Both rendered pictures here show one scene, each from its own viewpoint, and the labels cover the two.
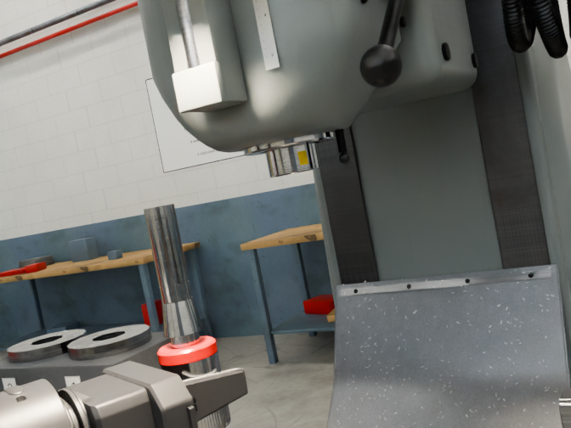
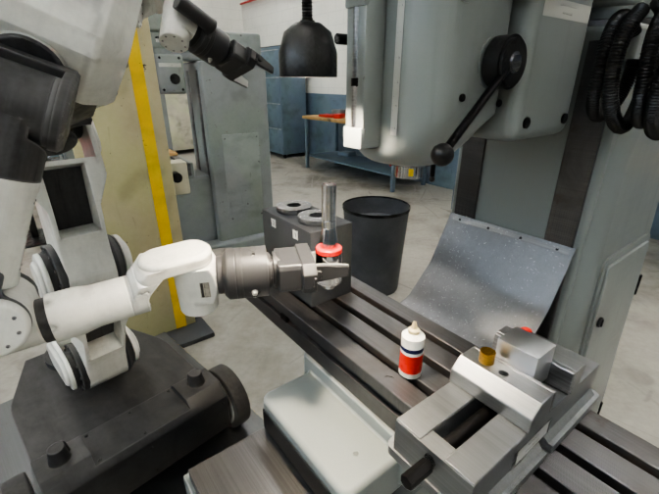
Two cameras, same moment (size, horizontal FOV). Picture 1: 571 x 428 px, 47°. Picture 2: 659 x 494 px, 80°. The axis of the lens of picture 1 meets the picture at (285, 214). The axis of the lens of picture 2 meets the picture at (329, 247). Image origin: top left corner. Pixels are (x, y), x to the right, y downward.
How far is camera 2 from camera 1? 0.23 m
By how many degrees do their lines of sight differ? 30
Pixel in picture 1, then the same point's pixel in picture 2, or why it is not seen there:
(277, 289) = not seen: hidden behind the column
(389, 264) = (482, 212)
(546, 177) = (593, 197)
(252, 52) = (386, 123)
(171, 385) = (311, 267)
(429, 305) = (493, 242)
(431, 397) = (473, 289)
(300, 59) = (408, 133)
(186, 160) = not seen: hidden behind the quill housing
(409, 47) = (501, 117)
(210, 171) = not seen: hidden behind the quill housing
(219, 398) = (334, 274)
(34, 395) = (258, 254)
